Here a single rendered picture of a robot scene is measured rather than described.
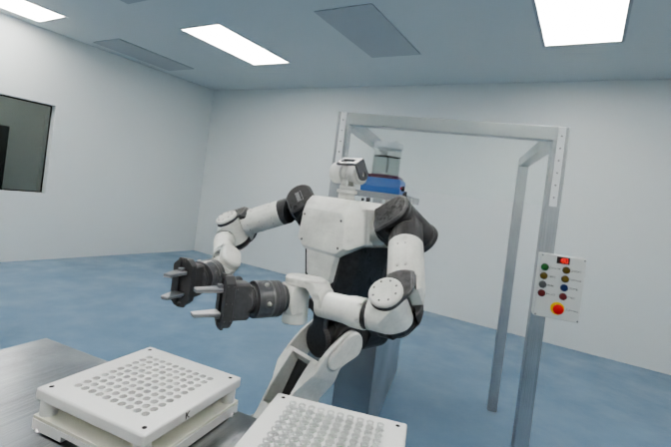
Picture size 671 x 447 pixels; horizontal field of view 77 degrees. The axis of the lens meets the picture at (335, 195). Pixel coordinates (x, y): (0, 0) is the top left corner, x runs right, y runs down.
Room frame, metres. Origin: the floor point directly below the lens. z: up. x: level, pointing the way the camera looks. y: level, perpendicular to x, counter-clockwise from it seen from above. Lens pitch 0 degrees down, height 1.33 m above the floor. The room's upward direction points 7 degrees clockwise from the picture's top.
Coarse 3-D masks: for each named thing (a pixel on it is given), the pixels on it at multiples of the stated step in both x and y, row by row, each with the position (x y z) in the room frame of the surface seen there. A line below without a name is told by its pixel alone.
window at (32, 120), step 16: (0, 96) 4.98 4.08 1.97; (0, 112) 5.00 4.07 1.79; (16, 112) 5.14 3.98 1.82; (32, 112) 5.28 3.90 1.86; (48, 112) 5.43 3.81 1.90; (0, 128) 5.02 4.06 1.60; (16, 128) 5.15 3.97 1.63; (32, 128) 5.30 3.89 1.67; (48, 128) 5.45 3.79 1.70; (0, 144) 5.03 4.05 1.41; (16, 144) 5.17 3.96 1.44; (32, 144) 5.32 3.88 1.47; (0, 160) 5.05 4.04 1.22; (16, 160) 5.19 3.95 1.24; (32, 160) 5.34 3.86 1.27; (0, 176) 5.07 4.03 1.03; (16, 176) 5.21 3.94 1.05; (32, 176) 5.36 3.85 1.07
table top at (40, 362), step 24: (0, 360) 0.93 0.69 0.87; (24, 360) 0.94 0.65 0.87; (48, 360) 0.96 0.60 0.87; (72, 360) 0.97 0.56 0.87; (96, 360) 0.99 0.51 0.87; (0, 384) 0.83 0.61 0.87; (24, 384) 0.85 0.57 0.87; (0, 408) 0.76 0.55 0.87; (24, 408) 0.77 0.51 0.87; (0, 432) 0.69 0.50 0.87; (24, 432) 0.70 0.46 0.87; (216, 432) 0.77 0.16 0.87; (240, 432) 0.78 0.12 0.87
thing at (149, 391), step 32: (160, 352) 0.91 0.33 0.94; (64, 384) 0.73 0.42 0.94; (96, 384) 0.75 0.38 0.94; (128, 384) 0.76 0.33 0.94; (160, 384) 0.78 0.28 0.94; (192, 384) 0.79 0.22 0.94; (224, 384) 0.80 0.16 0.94; (96, 416) 0.65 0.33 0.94; (128, 416) 0.66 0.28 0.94; (160, 416) 0.67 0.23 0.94
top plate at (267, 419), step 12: (276, 396) 0.78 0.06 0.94; (288, 396) 0.79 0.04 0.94; (276, 408) 0.74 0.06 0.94; (324, 408) 0.76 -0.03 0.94; (336, 408) 0.77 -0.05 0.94; (264, 420) 0.70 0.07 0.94; (276, 420) 0.70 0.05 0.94; (288, 420) 0.71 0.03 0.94; (300, 420) 0.71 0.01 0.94; (312, 420) 0.72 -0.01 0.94; (372, 420) 0.74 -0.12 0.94; (384, 420) 0.75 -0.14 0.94; (252, 432) 0.66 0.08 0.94; (264, 432) 0.66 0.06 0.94; (360, 432) 0.70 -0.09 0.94; (372, 432) 0.70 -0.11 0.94; (384, 432) 0.71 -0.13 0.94; (396, 432) 0.71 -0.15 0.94; (240, 444) 0.63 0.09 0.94; (252, 444) 0.63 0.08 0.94; (324, 444) 0.65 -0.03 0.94; (384, 444) 0.67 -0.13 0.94; (396, 444) 0.68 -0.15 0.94
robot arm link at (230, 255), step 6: (222, 246) 1.30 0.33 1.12; (228, 246) 1.30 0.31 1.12; (234, 246) 1.32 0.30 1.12; (216, 252) 1.33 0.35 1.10; (222, 252) 1.26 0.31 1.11; (228, 252) 1.26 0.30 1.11; (234, 252) 1.29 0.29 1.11; (240, 252) 1.32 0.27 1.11; (222, 258) 1.24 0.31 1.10; (228, 258) 1.23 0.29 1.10; (234, 258) 1.26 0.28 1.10; (240, 258) 1.28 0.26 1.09; (228, 264) 1.23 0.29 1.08; (234, 264) 1.24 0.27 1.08; (240, 264) 1.26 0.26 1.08
